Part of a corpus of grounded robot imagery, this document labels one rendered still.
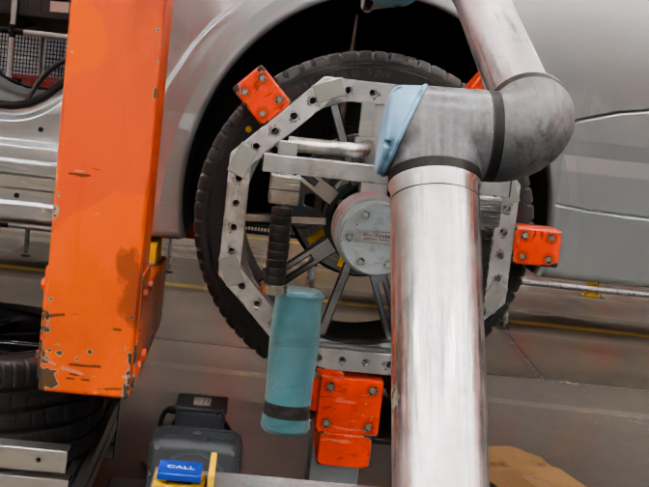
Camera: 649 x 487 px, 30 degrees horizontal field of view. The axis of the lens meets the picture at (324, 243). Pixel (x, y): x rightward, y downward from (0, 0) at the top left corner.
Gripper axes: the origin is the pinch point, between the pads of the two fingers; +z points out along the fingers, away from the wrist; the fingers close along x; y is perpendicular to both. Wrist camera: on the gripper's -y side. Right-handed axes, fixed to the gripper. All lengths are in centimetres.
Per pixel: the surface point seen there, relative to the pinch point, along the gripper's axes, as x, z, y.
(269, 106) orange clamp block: -23.8, -4.8, -18.7
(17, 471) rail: -83, 26, -67
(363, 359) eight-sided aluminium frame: -66, 18, -2
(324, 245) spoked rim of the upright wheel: -42.8, 17.2, -8.6
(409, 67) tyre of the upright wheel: -14.1, -1.0, 7.8
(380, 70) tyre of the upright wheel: -14.5, -0.9, 2.5
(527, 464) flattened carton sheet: -58, 175, 63
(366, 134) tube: -29.0, -3.0, -1.2
